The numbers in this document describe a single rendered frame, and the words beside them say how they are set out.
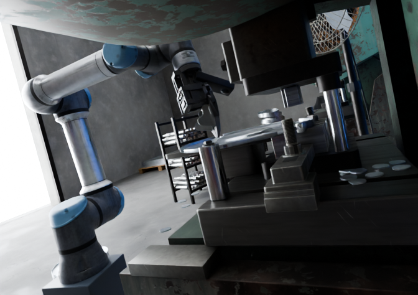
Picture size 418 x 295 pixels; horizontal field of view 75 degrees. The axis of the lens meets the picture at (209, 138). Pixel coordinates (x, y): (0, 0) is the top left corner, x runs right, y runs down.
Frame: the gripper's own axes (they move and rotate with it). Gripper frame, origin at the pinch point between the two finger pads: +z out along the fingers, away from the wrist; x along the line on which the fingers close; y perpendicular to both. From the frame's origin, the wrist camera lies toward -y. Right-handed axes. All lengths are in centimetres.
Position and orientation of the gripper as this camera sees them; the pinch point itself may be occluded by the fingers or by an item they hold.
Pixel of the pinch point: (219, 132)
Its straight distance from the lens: 74.1
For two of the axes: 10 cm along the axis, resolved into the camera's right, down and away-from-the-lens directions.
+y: -9.1, 2.4, -3.5
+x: 2.6, -3.3, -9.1
